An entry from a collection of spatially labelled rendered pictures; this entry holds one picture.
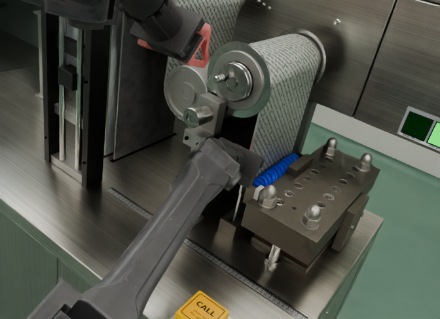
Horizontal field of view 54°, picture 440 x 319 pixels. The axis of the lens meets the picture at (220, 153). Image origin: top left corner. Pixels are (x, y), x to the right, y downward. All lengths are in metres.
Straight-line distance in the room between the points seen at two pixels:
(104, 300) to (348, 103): 0.84
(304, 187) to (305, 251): 0.18
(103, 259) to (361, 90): 0.70
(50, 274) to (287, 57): 0.71
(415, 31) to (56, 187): 0.88
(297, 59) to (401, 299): 1.75
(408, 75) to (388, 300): 1.55
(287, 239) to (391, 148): 2.84
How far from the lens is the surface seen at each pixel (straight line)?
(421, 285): 2.63
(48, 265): 1.09
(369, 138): 3.69
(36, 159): 1.19
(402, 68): 1.07
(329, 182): 1.04
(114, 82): 1.12
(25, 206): 1.04
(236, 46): 0.84
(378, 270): 2.56
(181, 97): 0.95
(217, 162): 0.66
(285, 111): 0.95
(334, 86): 1.12
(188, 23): 0.64
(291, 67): 0.91
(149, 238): 0.49
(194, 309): 0.81
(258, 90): 0.82
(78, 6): 0.53
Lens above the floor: 1.54
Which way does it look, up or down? 30 degrees down
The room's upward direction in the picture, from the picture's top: 12 degrees clockwise
